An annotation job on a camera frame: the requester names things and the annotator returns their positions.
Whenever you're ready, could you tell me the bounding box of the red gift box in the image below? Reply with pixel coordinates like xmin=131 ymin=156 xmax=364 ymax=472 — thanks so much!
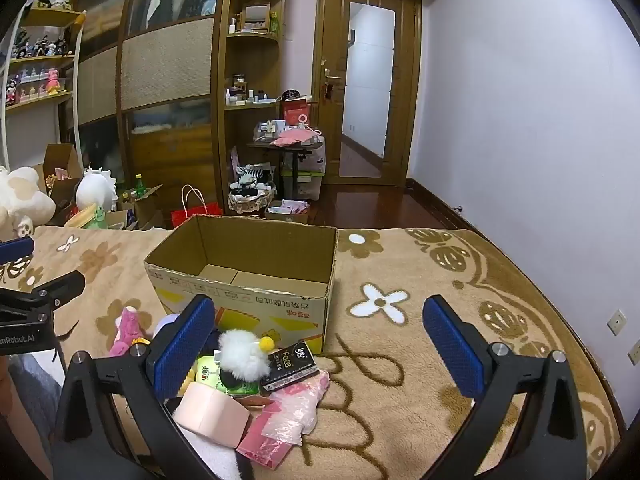
xmin=279 ymin=99 xmax=312 ymax=128

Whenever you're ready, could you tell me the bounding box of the cream plush toy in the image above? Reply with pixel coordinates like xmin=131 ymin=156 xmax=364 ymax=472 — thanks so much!
xmin=0 ymin=166 xmax=57 ymax=238

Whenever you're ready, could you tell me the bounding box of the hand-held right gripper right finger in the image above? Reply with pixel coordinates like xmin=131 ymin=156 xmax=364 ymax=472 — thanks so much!
xmin=422 ymin=294 xmax=587 ymax=480

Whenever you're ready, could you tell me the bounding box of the wooden door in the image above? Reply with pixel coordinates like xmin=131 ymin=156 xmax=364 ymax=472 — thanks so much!
xmin=312 ymin=0 xmax=423 ymax=186

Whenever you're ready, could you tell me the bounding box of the wooden corner shelf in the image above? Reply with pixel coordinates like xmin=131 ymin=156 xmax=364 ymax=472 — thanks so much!
xmin=212 ymin=0 xmax=291 ymax=218

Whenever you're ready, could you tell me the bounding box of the row of small figurines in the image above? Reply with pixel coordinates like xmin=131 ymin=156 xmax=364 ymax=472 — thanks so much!
xmin=5 ymin=35 xmax=73 ymax=103

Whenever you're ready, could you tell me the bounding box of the small cardboard box of packets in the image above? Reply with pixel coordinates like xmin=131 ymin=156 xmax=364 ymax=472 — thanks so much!
xmin=264 ymin=200 xmax=311 ymax=225

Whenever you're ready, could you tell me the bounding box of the white printed bag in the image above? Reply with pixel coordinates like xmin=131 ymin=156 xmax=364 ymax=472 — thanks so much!
xmin=300 ymin=137 xmax=327 ymax=178

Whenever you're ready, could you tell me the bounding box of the dark side table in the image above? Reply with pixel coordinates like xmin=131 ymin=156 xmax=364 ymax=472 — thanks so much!
xmin=247 ymin=137 xmax=326 ymax=206

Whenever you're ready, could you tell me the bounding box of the beige floral blanket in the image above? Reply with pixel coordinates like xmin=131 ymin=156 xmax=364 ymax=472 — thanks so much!
xmin=0 ymin=225 xmax=626 ymax=480

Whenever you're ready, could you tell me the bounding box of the person's grey clothing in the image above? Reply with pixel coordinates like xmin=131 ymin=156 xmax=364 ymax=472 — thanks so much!
xmin=10 ymin=350 xmax=66 ymax=461

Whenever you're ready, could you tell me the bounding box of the clear plastic storage bin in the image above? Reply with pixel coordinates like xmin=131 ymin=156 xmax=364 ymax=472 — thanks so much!
xmin=280 ymin=167 xmax=323 ymax=202

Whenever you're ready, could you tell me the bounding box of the green tissue pack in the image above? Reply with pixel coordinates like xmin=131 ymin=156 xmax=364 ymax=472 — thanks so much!
xmin=192 ymin=355 xmax=261 ymax=398

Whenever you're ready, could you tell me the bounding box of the green frog toy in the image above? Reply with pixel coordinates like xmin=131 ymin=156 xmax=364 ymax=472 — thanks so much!
xmin=64 ymin=202 xmax=110 ymax=231

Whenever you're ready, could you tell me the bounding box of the white fluffy toy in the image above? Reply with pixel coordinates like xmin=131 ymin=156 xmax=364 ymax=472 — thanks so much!
xmin=216 ymin=329 xmax=276 ymax=386

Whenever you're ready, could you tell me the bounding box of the lace-trimmed basket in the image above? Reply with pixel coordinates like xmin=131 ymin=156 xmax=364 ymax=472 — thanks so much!
xmin=227 ymin=187 xmax=278 ymax=218

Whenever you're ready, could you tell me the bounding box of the white-haired plush doll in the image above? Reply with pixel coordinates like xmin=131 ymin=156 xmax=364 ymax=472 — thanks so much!
xmin=75 ymin=167 xmax=121 ymax=211

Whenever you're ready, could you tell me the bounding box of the pink cloth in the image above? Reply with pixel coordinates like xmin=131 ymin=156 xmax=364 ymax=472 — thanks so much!
xmin=275 ymin=129 xmax=321 ymax=147

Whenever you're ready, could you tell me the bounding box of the black tissue pack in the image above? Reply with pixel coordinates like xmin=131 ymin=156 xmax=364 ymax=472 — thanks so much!
xmin=260 ymin=344 xmax=321 ymax=393

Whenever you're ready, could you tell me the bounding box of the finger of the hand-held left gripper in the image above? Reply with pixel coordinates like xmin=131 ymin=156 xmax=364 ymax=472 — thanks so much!
xmin=29 ymin=270 xmax=87 ymax=311
xmin=0 ymin=237 xmax=35 ymax=265

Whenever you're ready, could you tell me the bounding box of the red paper bag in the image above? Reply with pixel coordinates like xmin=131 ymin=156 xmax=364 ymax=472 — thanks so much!
xmin=171 ymin=185 xmax=225 ymax=228

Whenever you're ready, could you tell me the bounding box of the tall open cardboard box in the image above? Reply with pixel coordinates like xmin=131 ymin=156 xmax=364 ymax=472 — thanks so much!
xmin=42 ymin=144 xmax=83 ymax=196

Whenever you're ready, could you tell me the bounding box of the wooden wall shelf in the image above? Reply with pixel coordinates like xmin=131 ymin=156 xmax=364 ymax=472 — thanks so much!
xmin=0 ymin=7 xmax=83 ymax=111

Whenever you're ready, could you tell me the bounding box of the white cloth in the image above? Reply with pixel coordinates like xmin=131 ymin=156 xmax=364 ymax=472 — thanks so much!
xmin=192 ymin=435 xmax=246 ymax=480

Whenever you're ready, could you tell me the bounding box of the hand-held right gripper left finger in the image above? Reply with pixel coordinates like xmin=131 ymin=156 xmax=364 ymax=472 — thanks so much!
xmin=50 ymin=294 xmax=236 ymax=480

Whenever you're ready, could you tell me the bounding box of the pink plush toy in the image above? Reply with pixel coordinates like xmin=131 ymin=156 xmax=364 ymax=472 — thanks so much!
xmin=109 ymin=306 xmax=151 ymax=358

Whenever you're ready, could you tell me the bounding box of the wooden wardrobe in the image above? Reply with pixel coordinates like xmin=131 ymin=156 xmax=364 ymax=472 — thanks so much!
xmin=70 ymin=0 xmax=236 ymax=216

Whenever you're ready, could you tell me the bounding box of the pink plastic bag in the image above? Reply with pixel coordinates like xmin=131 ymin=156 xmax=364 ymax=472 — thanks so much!
xmin=235 ymin=370 xmax=331 ymax=471

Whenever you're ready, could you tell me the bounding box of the open cardboard box with bottles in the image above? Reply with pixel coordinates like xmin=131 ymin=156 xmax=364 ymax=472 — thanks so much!
xmin=117 ymin=184 xmax=166 ymax=228

